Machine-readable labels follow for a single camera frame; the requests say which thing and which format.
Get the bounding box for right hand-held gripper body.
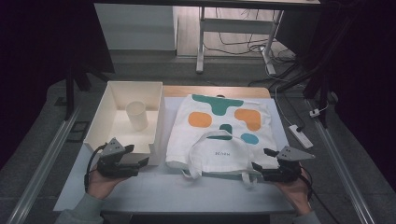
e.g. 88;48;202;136
262;146;316;183

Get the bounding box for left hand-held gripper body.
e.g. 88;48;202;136
96;137;141;179

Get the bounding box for white cup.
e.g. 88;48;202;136
125;101;149;132

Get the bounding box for white box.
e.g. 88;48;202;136
83;80;165;166

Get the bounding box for white tote bag coloured patches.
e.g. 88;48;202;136
164;93;279;188

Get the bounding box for person's left hand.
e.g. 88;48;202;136
86;169;126;201

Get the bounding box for person's right hand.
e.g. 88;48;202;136
274;169;313;217

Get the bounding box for white power strip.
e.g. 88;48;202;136
288;124;314;149

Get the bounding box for white table mat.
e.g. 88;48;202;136
53;96;296;215

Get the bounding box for black floor plate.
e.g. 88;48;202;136
66;120;92;144

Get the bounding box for black stand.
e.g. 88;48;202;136
64;55;110;120
276;18;353;129

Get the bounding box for white cabinet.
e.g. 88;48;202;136
93;3;178;51

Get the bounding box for left hand-held gripper black cable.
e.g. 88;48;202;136
83;143;108;192

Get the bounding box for hand-held gripper black cable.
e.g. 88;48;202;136
298;166;344;224
83;143;108;192

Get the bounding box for right hand-held gripper black cable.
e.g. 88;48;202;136
298;166;344;224

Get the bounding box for black power strip cable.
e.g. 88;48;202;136
276;90;307;133

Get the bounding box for metal floor rail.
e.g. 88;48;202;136
306;99;377;224
6;106;82;224

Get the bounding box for black floor cables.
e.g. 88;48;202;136
204;8;297;59

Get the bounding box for white desk frame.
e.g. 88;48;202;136
195;6;285;76

